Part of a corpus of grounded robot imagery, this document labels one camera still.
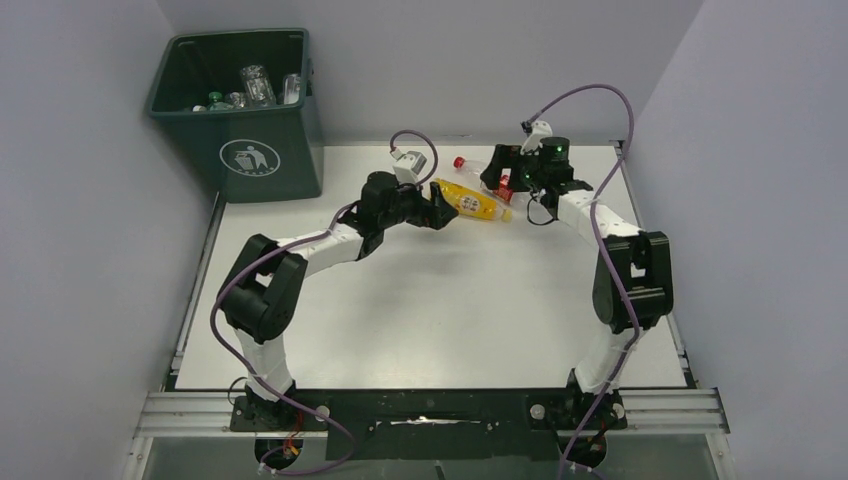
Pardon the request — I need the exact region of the dark green trash bin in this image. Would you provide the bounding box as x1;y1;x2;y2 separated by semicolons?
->
146;28;324;203

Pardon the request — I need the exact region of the aluminium frame rail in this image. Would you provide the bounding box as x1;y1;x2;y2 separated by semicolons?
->
123;388;738;479

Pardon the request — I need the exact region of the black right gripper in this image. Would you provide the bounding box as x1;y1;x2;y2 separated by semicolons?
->
482;145;548;193

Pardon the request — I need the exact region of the yellow juice bottle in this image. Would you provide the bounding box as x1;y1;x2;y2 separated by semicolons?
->
435;178;512;223

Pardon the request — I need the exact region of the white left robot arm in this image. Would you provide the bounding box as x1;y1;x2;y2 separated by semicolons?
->
210;171;459;405

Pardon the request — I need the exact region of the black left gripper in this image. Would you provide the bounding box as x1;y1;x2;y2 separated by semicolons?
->
380;174;457;231

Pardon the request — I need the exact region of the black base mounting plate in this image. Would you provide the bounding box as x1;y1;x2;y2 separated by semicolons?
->
230;385;628;461

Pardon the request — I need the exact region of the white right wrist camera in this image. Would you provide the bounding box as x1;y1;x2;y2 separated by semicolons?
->
521;120;553;155

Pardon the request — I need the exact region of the red label bottle red cap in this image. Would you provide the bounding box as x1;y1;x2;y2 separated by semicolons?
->
453;155;531;203

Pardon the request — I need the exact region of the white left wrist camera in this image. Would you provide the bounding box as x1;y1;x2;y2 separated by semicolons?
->
390;148;427;185

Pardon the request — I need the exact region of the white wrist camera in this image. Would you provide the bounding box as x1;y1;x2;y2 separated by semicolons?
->
390;148;427;185
521;120;553;155

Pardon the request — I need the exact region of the blue label crushed bottle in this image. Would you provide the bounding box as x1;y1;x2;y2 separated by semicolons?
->
225;91;250;109

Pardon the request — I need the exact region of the green tinted bottle white cap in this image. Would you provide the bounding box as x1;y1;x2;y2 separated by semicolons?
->
191;91;234;112

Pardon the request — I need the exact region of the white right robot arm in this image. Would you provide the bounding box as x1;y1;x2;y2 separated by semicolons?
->
480;136;674;427

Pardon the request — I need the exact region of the clear unlabelled bottle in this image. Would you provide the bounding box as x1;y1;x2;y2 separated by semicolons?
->
239;64;277;107

